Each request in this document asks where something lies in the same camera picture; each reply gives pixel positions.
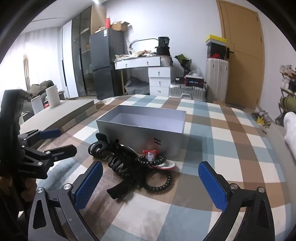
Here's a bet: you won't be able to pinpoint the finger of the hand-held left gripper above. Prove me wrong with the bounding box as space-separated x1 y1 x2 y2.
18 129 62 146
22 144 78 168

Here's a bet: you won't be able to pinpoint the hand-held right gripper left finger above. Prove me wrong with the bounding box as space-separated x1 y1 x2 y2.
28 160 109 241

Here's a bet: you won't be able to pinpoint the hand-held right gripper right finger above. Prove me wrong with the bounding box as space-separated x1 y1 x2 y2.
198 161 282 241

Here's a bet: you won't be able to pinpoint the black claw clip rounded top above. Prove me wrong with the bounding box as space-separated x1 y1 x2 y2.
88 133 110 161

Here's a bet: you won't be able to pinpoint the black bow hair clip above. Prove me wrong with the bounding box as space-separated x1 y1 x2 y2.
106 170 148 200

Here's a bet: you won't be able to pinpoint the large black claw clip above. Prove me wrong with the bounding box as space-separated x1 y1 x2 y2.
107 138 139 178

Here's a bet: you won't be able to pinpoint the large black spiral hair tie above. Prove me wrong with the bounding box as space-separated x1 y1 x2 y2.
144 170 173 194

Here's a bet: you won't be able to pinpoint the grey cardboard box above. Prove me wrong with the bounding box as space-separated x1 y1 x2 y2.
96 105 187 162

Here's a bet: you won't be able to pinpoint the person's left hand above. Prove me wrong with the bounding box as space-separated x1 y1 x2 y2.
0 176 36 209

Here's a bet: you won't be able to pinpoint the short white cylinder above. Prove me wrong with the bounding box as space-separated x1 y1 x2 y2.
31 96 44 114

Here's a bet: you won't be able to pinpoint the tall white cylinder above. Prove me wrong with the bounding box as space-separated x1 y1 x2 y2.
46 85 60 107

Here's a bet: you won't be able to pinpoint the dark sofa with clothes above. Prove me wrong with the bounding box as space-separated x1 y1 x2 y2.
22 80 55 100

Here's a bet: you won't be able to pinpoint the small red white hair accessory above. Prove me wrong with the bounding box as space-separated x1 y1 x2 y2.
143 150 160 163

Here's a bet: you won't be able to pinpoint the glass door cabinet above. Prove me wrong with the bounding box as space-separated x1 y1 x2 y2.
70 5 93 98

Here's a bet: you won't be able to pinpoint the shoes on floor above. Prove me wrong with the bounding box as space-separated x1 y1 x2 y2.
251 109 270 128

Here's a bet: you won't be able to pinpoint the dark grey fridge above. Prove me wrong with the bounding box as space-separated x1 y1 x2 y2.
89 28 129 100

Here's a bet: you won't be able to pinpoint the white cloth bundle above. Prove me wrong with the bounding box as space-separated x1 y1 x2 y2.
283 112 296 149

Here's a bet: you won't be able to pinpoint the silver suitcase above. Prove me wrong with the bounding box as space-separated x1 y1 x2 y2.
168 82 207 101

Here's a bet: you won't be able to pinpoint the grey plastic bag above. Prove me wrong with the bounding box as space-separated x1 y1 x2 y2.
125 75 151 95

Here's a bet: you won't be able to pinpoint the white suitcase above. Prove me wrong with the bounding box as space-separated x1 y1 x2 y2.
206 58 230 103

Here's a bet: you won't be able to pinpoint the black red box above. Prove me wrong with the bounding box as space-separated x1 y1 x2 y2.
184 76 205 86

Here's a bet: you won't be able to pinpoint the olive green rolled mat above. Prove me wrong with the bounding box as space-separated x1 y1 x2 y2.
280 96 296 110

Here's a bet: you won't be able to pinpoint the shoe rack with shoes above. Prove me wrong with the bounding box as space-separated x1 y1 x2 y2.
275 65 296 126

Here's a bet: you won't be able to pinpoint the desk clutter pile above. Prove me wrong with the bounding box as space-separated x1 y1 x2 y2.
116 49 160 61

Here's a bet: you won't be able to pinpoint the white desk with drawers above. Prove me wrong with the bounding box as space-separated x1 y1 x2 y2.
114 56 175 97

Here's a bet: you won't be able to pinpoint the dark green bouquet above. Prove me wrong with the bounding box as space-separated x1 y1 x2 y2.
174 54 192 76

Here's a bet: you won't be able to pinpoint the open cardboard box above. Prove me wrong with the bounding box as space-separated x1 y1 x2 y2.
111 21 131 32

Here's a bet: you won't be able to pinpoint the wooden door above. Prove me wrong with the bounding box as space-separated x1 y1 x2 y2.
216 0 265 109

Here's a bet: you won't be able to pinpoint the black shoe box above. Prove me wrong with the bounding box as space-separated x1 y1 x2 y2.
206 43 227 59

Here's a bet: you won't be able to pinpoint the stacked black bags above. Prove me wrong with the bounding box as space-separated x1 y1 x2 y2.
154 36 171 56

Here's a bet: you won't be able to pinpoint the yellow shoe box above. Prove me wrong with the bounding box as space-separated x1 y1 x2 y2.
206 35 227 44

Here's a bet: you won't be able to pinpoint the arched mirror frame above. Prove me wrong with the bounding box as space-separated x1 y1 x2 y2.
128 37 160 55

